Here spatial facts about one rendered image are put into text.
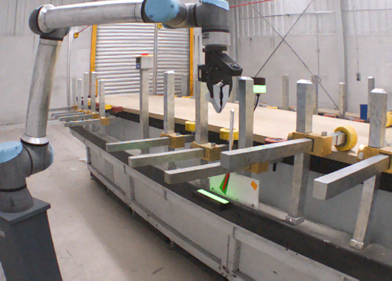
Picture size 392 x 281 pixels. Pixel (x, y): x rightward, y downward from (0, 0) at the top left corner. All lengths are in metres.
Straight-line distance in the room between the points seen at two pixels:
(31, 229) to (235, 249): 0.96
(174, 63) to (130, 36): 1.69
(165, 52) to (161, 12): 9.09
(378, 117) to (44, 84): 1.21
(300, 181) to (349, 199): 0.25
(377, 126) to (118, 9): 0.80
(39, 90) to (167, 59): 8.80
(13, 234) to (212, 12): 1.12
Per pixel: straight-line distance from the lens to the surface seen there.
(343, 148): 1.05
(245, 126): 1.09
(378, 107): 0.78
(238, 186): 1.14
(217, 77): 1.06
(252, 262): 1.62
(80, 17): 1.13
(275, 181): 1.33
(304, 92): 0.91
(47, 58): 1.39
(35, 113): 1.44
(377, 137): 0.79
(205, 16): 1.08
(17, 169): 1.39
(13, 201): 1.40
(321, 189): 0.53
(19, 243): 1.41
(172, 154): 1.20
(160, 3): 0.97
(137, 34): 9.65
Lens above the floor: 1.12
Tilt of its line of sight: 10 degrees down
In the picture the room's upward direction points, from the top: straight up
